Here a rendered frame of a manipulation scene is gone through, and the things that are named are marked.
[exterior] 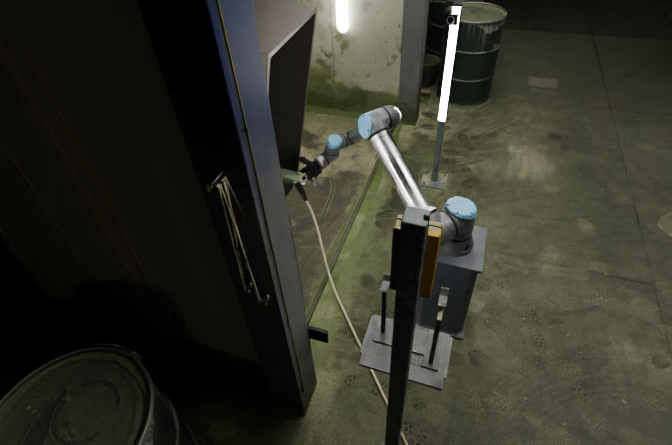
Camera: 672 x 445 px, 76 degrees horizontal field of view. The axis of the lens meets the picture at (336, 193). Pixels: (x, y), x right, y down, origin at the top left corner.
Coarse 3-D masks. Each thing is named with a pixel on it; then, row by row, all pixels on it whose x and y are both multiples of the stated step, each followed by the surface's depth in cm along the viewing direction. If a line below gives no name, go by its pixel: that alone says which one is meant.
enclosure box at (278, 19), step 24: (264, 0) 209; (288, 0) 213; (264, 24) 190; (288, 24) 194; (312, 24) 221; (264, 48) 174; (288, 48) 234; (312, 48) 229; (264, 72) 177; (288, 72) 243; (288, 96) 254; (288, 120) 266; (288, 144) 278; (288, 168) 292; (288, 192) 283
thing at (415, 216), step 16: (416, 208) 99; (416, 224) 96; (400, 240) 101; (416, 240) 99; (400, 256) 104; (416, 256) 102; (400, 272) 108; (416, 272) 106; (400, 288) 112; (416, 288) 110; (400, 304) 117; (416, 304) 115; (400, 320) 122; (400, 336) 127; (400, 352) 133; (400, 368) 140; (400, 384) 147; (400, 400) 155; (400, 416) 163; (400, 432) 183
